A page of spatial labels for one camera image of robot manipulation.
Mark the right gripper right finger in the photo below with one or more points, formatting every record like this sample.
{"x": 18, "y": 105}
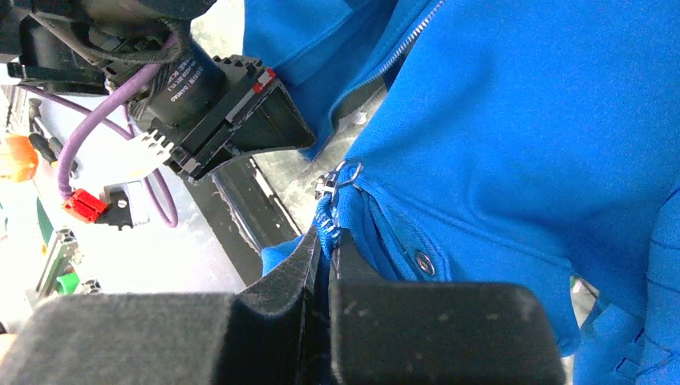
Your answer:
{"x": 393, "y": 332}

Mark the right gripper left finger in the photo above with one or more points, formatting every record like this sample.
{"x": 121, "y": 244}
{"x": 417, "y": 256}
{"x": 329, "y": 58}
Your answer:
{"x": 259, "y": 336}

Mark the orange liquid plastic bottle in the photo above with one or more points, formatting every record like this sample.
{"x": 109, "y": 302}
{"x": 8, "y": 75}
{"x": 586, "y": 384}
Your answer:
{"x": 19, "y": 161}

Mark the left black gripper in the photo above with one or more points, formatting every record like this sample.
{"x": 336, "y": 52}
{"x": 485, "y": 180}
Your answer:
{"x": 193, "y": 111}

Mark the blue zip jacket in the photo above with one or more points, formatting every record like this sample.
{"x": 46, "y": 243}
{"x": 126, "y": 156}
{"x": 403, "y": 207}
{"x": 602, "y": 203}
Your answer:
{"x": 532, "y": 142}

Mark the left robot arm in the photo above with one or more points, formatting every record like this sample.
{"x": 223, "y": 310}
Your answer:
{"x": 121, "y": 50}

